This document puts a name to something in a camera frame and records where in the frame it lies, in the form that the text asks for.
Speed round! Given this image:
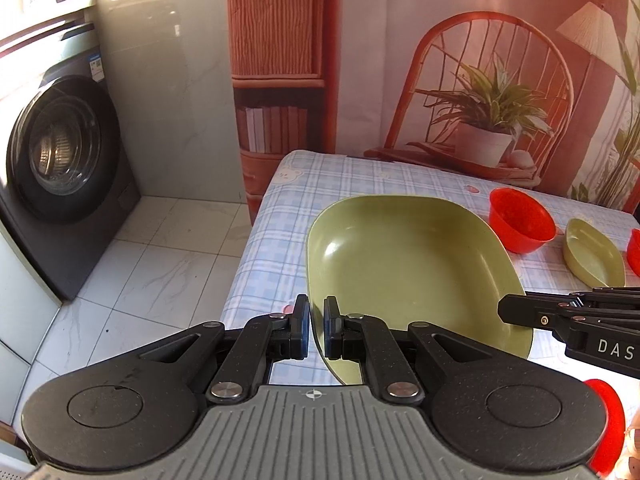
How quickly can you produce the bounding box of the small green oval dish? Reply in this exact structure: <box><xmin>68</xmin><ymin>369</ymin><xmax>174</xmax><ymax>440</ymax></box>
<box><xmin>563</xmin><ymin>218</ymin><xmax>626</xmax><ymax>288</ymax></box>

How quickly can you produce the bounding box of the large green plate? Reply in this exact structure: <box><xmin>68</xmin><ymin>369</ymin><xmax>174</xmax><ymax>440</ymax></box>
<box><xmin>306</xmin><ymin>195</ymin><xmax>534</xmax><ymax>358</ymax></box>

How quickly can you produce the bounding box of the red plastic bowl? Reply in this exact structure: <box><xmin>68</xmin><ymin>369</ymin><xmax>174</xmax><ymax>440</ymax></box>
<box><xmin>488</xmin><ymin>188</ymin><xmax>556</xmax><ymax>255</ymax></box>

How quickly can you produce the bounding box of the blue plaid bed sheet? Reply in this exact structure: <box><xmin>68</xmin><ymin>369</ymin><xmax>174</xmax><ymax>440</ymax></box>
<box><xmin>222</xmin><ymin>151</ymin><xmax>639</xmax><ymax>396</ymax></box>

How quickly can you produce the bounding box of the dark front-load washing machine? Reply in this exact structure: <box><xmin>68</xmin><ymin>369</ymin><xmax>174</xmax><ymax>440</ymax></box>
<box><xmin>1</xmin><ymin>0</ymin><xmax>140</xmax><ymax>301</ymax></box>

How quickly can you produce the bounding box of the printed room scene backdrop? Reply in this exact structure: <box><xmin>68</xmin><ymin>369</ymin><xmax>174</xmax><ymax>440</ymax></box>
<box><xmin>227</xmin><ymin>0</ymin><xmax>639</xmax><ymax>214</ymax></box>

